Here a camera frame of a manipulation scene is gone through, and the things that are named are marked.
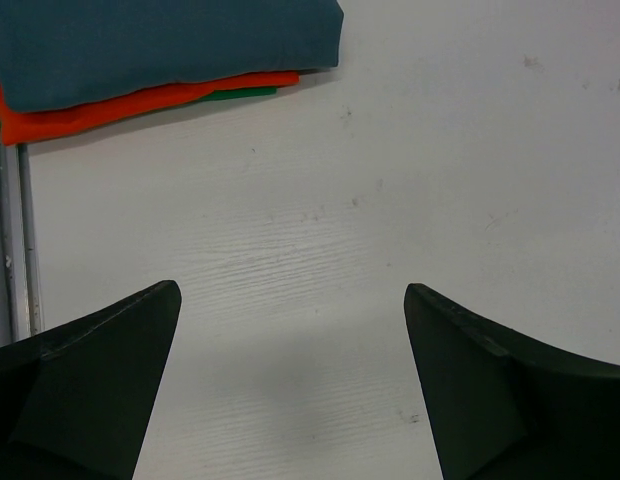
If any folded green t-shirt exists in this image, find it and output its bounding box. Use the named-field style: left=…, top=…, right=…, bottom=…
left=0, top=86, right=279, bottom=129

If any folded orange t-shirt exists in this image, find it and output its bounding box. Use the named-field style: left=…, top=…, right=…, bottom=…
left=0, top=71, right=300, bottom=146

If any grey metal table rail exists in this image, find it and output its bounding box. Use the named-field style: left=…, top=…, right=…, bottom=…
left=0, top=140, right=44, bottom=342

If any folded teal blue t-shirt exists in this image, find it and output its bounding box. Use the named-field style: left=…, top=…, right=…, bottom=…
left=0, top=0, right=344, bottom=113

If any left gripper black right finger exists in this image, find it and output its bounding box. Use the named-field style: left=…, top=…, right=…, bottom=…
left=404, top=284, right=620, bottom=479

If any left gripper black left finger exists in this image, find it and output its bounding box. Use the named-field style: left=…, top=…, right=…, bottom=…
left=0, top=280, right=182, bottom=479

